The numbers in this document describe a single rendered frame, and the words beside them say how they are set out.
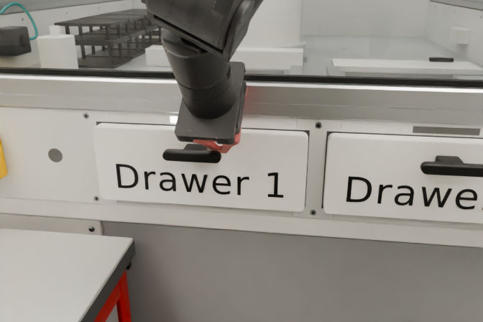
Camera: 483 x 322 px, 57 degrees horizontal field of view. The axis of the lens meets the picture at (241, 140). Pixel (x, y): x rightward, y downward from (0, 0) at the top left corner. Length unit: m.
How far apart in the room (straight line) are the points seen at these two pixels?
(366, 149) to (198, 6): 0.32
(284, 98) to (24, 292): 0.40
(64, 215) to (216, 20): 0.48
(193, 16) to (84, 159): 0.38
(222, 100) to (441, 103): 0.28
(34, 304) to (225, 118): 0.31
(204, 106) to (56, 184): 0.33
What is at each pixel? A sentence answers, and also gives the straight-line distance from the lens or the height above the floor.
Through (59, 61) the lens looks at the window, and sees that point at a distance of 0.67.
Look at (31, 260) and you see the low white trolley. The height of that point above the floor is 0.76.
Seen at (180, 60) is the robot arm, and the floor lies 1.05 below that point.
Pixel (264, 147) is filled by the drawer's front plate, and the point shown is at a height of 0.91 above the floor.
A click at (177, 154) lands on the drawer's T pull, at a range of 0.56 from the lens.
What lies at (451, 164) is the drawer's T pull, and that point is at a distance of 0.57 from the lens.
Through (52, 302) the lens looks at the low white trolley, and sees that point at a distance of 0.59.
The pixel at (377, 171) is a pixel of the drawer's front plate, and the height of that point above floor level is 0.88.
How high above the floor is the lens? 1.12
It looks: 20 degrees down
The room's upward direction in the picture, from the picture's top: straight up
